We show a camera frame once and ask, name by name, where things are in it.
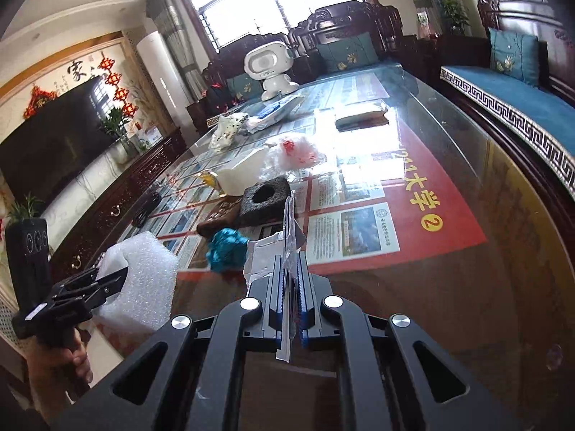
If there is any person's left forearm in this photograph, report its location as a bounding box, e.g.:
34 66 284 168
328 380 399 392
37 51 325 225
0 368 68 431

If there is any white toy robot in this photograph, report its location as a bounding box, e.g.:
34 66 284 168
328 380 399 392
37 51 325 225
243 41 302 102

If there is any black television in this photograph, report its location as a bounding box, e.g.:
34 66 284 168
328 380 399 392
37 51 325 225
0 75 109 215

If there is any clear bag with red print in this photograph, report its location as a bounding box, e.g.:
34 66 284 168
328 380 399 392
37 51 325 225
261 134 330 181

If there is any white standing air conditioner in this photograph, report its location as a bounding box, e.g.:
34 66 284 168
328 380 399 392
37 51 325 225
136 31 190 115

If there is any tall dark tower appliance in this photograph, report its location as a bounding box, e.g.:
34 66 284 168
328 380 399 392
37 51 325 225
423 0 447 37

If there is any green potted plant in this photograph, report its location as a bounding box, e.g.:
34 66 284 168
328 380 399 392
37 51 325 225
440 0 472 37

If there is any white patterned plastic bag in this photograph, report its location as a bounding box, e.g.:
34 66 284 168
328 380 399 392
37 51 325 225
209 113 250 152

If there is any person's left hand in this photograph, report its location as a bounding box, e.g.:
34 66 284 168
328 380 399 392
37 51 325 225
27 327 93 398

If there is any black foam block with hole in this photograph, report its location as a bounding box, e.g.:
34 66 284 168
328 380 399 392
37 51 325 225
237 176 291 228

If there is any white foam piece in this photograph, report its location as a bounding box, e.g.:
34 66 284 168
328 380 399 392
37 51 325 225
92 231 180 332

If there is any teal embroidered cushion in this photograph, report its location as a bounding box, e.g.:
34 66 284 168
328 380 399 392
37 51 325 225
317 31 380 73
226 73 263 102
487 27 541 88

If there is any green leafy floor plant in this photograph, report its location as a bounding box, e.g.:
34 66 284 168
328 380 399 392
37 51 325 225
6 193 48 225

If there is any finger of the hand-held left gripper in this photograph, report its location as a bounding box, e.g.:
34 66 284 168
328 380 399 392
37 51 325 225
53 268 100 298
60 266 132 317

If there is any red printed table poster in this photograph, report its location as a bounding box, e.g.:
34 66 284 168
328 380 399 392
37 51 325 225
117 65 488 279

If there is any teal crumpled wrapper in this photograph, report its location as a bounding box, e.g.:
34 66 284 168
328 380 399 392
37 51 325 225
206 227 251 273

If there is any brown wooden object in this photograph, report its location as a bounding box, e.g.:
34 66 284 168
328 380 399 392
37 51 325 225
197 212 244 237

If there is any red knot string decoration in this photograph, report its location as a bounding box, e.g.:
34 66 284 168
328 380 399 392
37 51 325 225
98 53 140 117

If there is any green bamboo plant in vase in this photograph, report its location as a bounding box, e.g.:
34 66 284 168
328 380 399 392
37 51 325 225
100 105 140 164

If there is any dark wooden sofa blue seat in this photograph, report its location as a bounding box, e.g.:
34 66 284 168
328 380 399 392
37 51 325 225
438 0 575 252

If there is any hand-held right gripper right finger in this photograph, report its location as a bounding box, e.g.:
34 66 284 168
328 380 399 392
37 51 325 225
296 254 526 431

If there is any grey curtain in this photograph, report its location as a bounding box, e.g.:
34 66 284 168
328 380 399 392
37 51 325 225
146 0 212 102

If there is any white and blue packet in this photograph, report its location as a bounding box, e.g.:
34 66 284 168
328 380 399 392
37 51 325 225
245 93 312 134

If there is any white plastic bottle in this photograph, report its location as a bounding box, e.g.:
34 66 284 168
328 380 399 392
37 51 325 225
218 149 271 197

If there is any red diamond knot decoration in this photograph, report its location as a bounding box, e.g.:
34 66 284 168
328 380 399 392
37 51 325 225
22 86 59 120

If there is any dark wooden armchair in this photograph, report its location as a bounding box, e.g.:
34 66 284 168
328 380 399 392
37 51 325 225
287 0 418 84
200 31 293 120

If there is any clear plastic wrapper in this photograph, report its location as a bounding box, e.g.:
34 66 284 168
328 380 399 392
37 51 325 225
275 189 308 364

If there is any dark wooden television cabinet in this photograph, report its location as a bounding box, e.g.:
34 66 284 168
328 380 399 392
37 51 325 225
45 126 189 288

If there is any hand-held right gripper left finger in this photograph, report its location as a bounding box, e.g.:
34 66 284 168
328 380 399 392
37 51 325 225
54 255 289 431

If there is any black cable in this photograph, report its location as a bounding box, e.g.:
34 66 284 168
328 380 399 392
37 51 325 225
132 192 163 228

